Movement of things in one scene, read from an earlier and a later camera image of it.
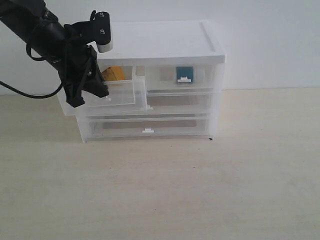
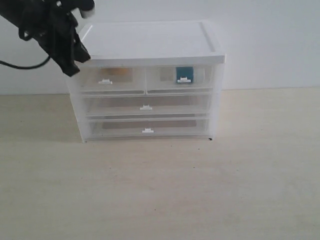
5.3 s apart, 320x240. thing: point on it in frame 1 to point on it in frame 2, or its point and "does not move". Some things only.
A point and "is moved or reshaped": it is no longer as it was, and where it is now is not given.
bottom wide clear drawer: x=148 y=128 does not move
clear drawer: x=125 y=91 is moved or reshaped
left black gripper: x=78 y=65 to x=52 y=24
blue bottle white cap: x=185 y=74 does not move
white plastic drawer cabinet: x=163 y=78 does not move
